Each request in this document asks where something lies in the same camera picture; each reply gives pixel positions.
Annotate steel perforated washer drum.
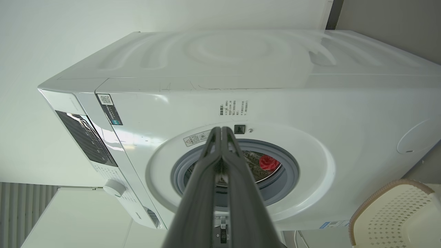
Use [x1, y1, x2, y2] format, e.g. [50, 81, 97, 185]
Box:
[188, 150, 282, 188]

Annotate white front-load washing machine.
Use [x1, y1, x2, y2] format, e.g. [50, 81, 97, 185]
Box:
[38, 29, 441, 231]

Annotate QR code sticker strip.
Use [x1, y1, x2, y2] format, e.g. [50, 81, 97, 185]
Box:
[97, 93, 123, 126]

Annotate grey warning triangle sticker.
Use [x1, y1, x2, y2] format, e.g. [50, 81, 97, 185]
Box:
[183, 130, 212, 148]

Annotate small printed text label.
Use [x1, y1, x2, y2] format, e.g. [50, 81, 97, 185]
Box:
[218, 100, 249, 118]

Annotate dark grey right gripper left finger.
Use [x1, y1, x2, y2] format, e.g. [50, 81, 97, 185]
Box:
[162, 127, 221, 248]

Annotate metal washer door hinge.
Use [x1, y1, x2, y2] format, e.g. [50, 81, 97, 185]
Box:
[215, 214, 230, 246]

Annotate red and white clothes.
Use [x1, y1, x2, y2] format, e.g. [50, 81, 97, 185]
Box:
[258, 155, 281, 172]

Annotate blue energy label sticker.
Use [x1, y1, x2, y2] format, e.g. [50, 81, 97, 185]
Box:
[319, 220, 350, 230]

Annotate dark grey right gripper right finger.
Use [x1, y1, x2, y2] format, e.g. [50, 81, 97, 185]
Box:
[222, 126, 287, 248]

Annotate black washing machine control display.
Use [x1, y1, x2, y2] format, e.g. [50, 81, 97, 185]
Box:
[55, 110, 118, 168]

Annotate grey rubber door gasket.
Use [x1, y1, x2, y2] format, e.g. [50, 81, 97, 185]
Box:
[171, 139, 299, 207]

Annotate white washing machine dial knob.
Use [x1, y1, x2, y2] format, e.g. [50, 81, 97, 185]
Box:
[103, 179, 126, 198]

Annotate cream perforated laundry basket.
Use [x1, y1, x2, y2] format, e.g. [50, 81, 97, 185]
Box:
[349, 179, 441, 248]

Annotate round filter cover flap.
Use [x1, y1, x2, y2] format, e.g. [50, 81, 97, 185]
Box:
[397, 118, 441, 155]

